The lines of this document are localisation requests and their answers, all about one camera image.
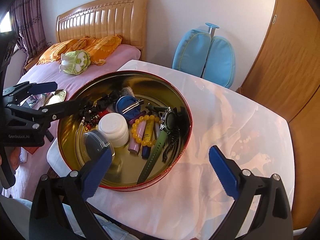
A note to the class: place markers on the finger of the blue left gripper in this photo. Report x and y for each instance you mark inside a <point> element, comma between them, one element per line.
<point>42,88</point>
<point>60,110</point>

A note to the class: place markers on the wooden wardrobe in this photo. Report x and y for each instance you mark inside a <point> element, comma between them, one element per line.
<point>285,79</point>

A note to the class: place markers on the green cabbage plush toy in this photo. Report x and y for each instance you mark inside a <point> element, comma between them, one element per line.
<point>74,62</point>

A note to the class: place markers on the gold tin lid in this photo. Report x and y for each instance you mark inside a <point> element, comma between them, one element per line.
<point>58,96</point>

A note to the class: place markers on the pink lipstick tube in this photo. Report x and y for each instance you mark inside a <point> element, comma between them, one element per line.
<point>136,138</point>

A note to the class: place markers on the light blue chair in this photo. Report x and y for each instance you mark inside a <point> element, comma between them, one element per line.
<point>203,54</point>

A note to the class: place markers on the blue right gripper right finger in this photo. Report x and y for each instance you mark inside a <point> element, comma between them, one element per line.
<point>226,170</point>

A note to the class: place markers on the black pearl bow clip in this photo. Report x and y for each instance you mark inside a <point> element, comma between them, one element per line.
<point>89,110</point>

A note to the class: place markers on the orange pillow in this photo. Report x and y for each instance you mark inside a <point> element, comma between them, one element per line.
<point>99,49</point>

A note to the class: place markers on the clear round compact case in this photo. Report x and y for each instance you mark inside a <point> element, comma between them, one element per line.
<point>95,143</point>

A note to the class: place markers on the wooden bed headboard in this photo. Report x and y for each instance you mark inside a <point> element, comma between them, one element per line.
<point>101,18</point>

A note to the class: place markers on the white round jar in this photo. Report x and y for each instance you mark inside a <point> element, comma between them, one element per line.
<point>115,128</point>

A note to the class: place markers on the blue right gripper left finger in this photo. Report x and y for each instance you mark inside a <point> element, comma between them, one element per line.
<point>95,172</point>

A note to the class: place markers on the purple curtain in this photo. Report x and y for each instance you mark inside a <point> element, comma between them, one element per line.
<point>26,21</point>

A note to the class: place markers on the purple small tube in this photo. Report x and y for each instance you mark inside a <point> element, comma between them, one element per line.
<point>132,121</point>

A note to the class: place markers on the red lipstick case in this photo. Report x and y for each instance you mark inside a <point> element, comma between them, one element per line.
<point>102,114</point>

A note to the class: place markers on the round gold tin box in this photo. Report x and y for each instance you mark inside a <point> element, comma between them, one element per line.
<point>126,167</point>

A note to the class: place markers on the blue plush hair clip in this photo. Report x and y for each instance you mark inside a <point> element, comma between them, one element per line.
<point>128,105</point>

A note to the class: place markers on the green digital wristwatch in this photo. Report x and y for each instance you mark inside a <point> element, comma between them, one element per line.
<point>160,139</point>

